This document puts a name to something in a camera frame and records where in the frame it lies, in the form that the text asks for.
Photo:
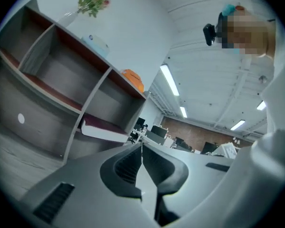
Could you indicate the black computer monitor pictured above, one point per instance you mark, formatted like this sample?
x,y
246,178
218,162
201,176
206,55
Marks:
x,y
209,147
140,122
158,130

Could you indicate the white box device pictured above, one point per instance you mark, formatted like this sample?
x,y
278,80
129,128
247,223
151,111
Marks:
x,y
228,151

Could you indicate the pink flower bunch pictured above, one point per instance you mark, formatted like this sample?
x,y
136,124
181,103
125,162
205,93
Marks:
x,y
94,0

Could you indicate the long ceiling light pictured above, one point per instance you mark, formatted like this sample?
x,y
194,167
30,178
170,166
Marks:
x,y
169,79
183,112
237,125
261,105

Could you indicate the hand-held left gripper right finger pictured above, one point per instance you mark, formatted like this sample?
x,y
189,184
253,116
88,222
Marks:
x,y
161,170

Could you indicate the person's white shirt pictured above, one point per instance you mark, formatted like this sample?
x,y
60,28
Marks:
x,y
251,186

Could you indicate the orange plastic bag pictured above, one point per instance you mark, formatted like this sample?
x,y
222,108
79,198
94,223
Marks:
x,y
134,78

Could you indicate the pale blue tissue pack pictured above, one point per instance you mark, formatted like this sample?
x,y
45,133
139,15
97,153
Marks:
x,y
96,44

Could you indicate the teal hair clip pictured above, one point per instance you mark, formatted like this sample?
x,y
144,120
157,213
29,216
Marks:
x,y
228,9

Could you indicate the black head camera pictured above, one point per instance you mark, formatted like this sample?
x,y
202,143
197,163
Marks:
x,y
209,35

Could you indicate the black office chair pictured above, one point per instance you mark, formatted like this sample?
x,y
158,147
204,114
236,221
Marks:
x,y
132,136

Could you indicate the white round sticker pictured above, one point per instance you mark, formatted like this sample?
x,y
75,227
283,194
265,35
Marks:
x,y
21,118

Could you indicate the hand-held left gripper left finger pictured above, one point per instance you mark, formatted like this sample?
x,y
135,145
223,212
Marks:
x,y
123,170

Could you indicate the person's head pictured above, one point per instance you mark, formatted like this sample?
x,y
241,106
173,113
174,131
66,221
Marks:
x,y
251,32

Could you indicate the grey wooden shelf cabinet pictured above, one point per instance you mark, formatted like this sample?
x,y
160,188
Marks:
x,y
69,79

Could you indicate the ceiling sprinkler head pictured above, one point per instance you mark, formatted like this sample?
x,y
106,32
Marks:
x,y
263,79

